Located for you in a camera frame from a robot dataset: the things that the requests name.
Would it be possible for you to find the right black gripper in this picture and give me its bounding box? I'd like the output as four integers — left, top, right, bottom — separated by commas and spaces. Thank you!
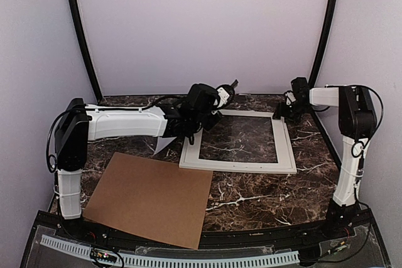
273, 100, 312, 124

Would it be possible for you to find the clear acrylic sheet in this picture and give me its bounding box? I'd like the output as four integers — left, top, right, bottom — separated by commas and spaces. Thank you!
199, 115, 278, 163

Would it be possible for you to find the white picture frame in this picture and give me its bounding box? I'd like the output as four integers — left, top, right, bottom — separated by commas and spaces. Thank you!
178, 107, 298, 174

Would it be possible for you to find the dark landscape photo print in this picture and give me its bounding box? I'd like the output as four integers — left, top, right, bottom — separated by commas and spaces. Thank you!
153, 137, 177, 155

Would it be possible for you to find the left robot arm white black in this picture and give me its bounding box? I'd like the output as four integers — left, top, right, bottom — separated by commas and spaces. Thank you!
45, 83, 234, 240

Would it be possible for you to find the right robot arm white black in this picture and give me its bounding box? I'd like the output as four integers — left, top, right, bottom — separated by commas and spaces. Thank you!
273, 77, 384, 207

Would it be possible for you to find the brown cardboard backing board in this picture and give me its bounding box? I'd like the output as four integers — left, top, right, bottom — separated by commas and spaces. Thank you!
84, 153, 213, 249

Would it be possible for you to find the small green circuit board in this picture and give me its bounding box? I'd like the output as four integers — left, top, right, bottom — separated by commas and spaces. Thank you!
90, 249, 117, 264

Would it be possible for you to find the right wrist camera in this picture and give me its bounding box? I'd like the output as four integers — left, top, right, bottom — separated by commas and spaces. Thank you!
284, 90, 296, 107

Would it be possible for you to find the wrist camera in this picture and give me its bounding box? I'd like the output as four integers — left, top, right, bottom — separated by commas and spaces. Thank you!
284, 90, 296, 107
216, 79, 238, 110

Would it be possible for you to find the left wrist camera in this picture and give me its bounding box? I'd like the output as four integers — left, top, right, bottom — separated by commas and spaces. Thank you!
216, 79, 238, 110

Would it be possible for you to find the right black corner post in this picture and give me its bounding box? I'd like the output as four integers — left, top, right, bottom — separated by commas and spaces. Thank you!
308, 0, 337, 88

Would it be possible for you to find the black corner post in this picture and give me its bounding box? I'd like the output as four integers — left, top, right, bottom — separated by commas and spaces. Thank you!
68, 0, 103, 102
308, 0, 337, 88

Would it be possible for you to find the black front rail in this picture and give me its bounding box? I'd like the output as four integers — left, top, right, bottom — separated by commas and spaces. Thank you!
53, 217, 356, 250

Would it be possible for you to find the white slotted cable duct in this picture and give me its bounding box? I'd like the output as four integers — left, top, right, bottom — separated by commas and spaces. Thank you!
40, 235, 300, 267

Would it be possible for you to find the left black corner post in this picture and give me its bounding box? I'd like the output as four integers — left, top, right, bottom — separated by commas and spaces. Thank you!
68, 0, 103, 102

